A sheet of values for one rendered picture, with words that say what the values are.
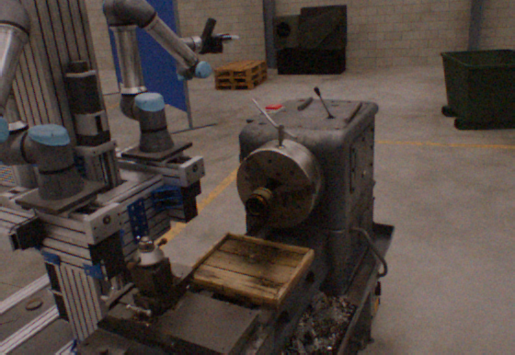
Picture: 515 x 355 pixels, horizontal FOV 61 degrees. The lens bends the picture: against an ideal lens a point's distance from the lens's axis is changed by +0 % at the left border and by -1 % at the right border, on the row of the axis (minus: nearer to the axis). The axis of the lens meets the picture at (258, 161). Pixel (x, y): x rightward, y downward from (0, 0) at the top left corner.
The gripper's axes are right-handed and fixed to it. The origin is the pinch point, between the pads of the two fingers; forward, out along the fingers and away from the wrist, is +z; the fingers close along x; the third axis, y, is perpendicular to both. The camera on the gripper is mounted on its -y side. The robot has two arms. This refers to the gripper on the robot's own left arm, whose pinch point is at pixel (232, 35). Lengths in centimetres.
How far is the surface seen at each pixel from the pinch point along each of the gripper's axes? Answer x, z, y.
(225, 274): 87, -70, 58
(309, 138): 77, -22, 24
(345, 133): 87, -13, 22
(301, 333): 103, -47, 88
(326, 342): 113, -45, 85
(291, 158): 84, -38, 26
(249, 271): 92, -63, 58
